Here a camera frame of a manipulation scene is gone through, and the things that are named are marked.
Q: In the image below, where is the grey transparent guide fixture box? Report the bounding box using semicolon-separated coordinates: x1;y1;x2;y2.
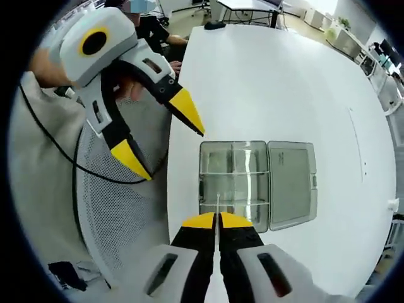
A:
198;140;318;234

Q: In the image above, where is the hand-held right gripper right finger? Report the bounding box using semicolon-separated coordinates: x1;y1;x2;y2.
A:
219;211;329;303

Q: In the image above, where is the person's light shirt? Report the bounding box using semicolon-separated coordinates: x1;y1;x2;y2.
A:
9;71;111;285

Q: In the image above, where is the grey mesh office chair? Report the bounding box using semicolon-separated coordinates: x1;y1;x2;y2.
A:
74;94;177;290

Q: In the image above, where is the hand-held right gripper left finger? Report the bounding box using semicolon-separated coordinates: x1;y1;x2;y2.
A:
141;211;218;303

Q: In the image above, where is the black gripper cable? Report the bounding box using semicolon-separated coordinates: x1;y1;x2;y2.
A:
18;83;168;222

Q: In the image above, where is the person's left hand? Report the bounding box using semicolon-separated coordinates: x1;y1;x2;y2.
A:
115;74;149;102

